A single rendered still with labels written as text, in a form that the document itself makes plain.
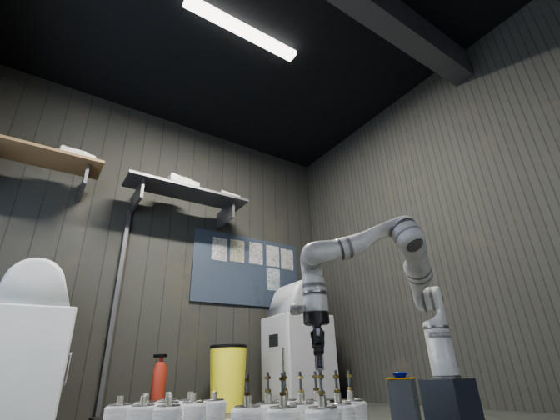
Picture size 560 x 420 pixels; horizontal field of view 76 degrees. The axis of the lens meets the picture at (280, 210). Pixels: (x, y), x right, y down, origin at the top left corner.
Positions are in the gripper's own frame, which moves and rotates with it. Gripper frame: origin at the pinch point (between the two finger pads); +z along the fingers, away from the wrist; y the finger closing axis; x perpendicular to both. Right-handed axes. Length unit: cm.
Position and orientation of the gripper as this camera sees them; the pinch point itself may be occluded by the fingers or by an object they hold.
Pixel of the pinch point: (319, 365)
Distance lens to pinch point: 107.9
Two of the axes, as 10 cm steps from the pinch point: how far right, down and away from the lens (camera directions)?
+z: 0.3, 9.1, -4.1
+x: -10.0, 0.6, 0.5
